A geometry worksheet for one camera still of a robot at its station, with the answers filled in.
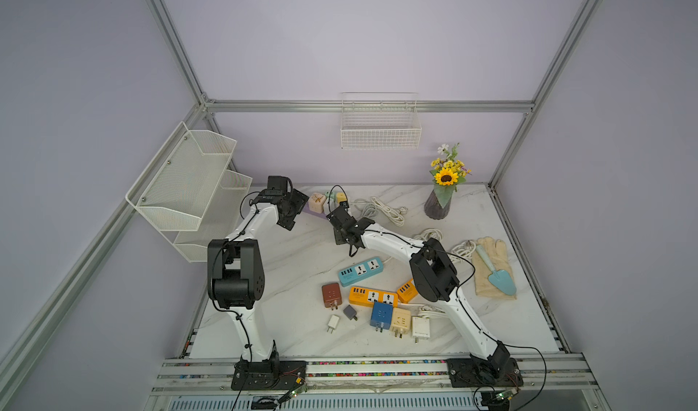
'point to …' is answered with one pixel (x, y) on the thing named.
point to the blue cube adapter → (381, 315)
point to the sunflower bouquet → (447, 173)
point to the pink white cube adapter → (315, 202)
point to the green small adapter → (332, 195)
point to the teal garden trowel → (499, 277)
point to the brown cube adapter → (332, 295)
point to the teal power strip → (360, 271)
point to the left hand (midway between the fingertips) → (302, 209)
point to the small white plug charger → (333, 323)
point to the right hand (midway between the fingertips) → (347, 234)
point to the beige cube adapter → (401, 321)
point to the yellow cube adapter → (341, 197)
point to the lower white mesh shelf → (218, 220)
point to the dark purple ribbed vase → (433, 209)
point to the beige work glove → (497, 253)
